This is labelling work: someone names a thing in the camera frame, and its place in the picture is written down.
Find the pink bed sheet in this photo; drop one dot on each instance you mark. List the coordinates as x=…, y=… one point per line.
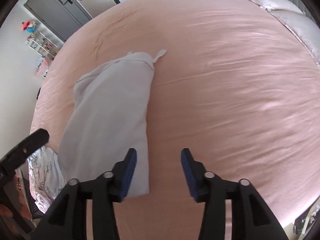
x=235, y=87

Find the red and blue plush toy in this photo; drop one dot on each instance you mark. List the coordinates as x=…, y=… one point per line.
x=29, y=26

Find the white printed storage bag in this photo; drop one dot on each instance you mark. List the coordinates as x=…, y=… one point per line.
x=45, y=177

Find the white shirt with navy trim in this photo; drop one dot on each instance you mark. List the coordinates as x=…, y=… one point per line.
x=109, y=118

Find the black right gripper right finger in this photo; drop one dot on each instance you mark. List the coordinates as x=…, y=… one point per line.
x=251, y=216

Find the person left hand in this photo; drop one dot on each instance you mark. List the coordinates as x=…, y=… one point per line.
x=4, y=211

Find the grey door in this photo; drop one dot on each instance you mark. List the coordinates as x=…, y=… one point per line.
x=61, y=17

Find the white storage shelf rack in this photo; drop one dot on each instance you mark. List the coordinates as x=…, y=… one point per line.
x=41, y=44

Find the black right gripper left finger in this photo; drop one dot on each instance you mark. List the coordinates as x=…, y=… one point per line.
x=66, y=217

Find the pink storage box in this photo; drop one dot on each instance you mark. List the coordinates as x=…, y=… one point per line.
x=43, y=67

